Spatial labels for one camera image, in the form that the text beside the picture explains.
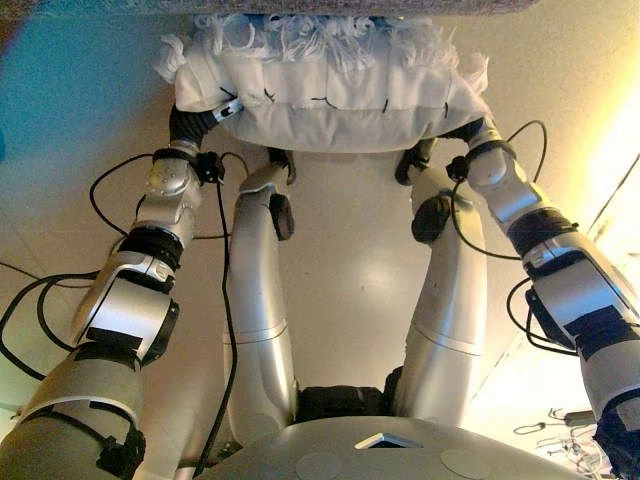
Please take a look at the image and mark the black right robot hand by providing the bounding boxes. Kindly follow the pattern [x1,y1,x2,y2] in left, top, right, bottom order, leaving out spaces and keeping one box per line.
[451,117,490,148]

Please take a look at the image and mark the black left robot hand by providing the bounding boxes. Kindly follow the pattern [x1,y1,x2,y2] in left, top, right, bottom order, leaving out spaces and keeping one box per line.
[168,98,246,151]

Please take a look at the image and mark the white fringed cushion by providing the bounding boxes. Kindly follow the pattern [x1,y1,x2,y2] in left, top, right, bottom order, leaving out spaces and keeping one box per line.
[153,12,491,154]

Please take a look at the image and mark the silver left robot leg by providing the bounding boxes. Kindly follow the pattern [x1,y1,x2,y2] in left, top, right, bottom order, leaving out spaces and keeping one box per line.
[219,147,301,454]

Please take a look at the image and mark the silver robot leg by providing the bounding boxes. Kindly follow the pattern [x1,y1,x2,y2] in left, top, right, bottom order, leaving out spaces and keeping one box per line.
[219,147,301,454]
[392,138,490,422]

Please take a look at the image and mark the silver right robot leg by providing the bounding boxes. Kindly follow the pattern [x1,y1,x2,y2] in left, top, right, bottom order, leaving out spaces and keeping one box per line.
[392,138,490,422]

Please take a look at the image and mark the grey robot torso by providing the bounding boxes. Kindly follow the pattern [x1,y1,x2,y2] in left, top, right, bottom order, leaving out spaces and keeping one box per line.
[194,383,596,480]

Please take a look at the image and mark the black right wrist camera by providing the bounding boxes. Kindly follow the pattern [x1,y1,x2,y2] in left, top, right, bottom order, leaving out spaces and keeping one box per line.
[446,155,469,182]

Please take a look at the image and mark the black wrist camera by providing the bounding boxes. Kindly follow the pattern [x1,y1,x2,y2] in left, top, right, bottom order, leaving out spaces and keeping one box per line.
[446,155,469,182]
[196,152,225,185]

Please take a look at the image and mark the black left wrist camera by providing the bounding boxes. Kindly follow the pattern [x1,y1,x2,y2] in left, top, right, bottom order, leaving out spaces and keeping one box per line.
[196,152,225,185]

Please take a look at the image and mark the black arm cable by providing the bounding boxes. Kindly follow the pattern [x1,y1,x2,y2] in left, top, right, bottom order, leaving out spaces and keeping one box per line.
[89,152,231,240]
[449,178,524,261]
[0,269,104,382]
[499,119,549,187]
[506,277,579,357]
[192,151,252,477]

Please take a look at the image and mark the white cable tangle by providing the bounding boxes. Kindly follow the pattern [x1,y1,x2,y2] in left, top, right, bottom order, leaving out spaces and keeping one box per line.
[513,407,604,467]

